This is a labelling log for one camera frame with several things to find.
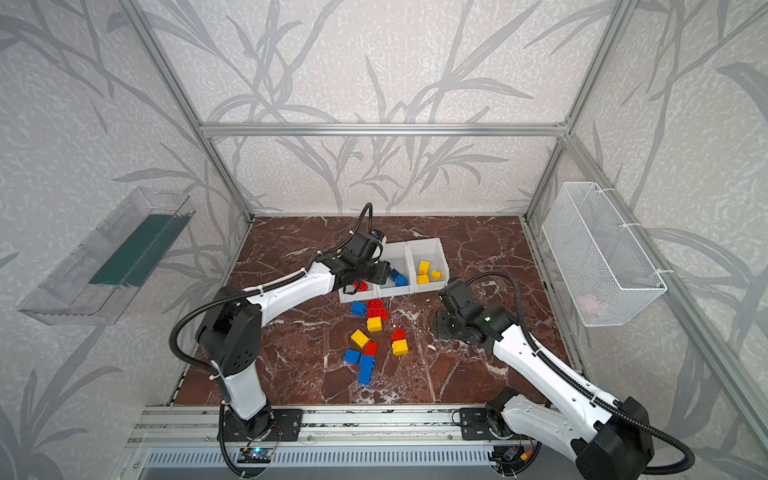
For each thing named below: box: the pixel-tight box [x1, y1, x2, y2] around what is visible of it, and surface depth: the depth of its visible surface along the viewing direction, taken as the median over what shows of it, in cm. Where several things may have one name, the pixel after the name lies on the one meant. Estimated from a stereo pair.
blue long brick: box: [359, 354, 375, 385], surface depth 84 cm
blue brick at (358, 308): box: [350, 301, 367, 317], surface depth 95 cm
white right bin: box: [406, 237, 450, 293], surface depth 101 cm
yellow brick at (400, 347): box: [391, 339, 409, 356], surface depth 87 cm
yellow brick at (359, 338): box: [350, 329, 370, 349], surface depth 88 cm
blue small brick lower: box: [344, 349, 361, 364], surface depth 86 cm
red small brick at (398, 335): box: [390, 327, 407, 341], surface depth 91 cm
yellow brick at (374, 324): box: [367, 316, 383, 333], surface depth 91 cm
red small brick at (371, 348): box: [364, 341, 378, 357], surface depth 88 cm
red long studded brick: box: [367, 308, 389, 321], surface depth 93 cm
